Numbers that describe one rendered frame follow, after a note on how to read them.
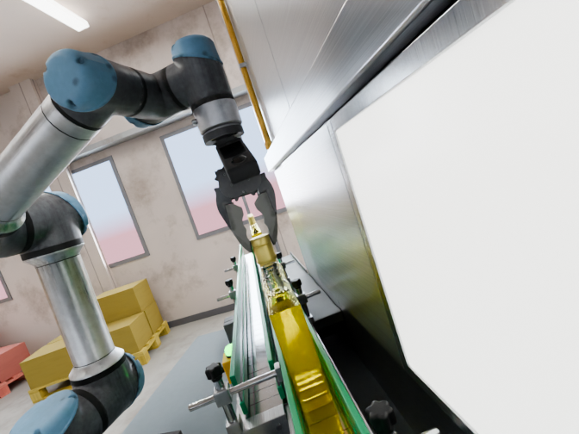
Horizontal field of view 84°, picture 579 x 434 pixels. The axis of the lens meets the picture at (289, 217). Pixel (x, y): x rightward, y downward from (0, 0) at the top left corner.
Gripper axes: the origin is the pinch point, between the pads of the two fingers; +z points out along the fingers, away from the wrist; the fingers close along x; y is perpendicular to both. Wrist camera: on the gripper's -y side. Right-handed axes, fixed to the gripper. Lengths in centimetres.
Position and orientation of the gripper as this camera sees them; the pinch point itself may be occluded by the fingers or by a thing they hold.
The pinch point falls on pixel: (260, 242)
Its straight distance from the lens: 56.0
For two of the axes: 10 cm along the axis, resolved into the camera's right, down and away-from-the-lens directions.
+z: 3.2, 9.4, 1.0
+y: -1.6, -0.5, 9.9
